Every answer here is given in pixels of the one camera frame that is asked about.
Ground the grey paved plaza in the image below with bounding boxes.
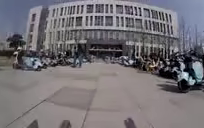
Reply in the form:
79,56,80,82
0,61,204,128

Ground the robot's own part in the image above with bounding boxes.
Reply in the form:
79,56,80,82
59,119,73,128
123,117,138,128

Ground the dark green tree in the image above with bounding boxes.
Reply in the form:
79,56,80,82
6,33,27,51

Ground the row of bare trees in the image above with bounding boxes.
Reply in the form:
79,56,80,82
133,18,204,58

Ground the row of parked scooters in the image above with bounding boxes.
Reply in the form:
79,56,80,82
12,49,204,94

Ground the large white curved building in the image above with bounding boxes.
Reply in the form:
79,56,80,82
24,0,180,58

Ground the person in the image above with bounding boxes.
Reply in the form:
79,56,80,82
71,43,85,69
12,46,25,70

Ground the low wall with hedge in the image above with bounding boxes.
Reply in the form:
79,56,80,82
0,49,16,67

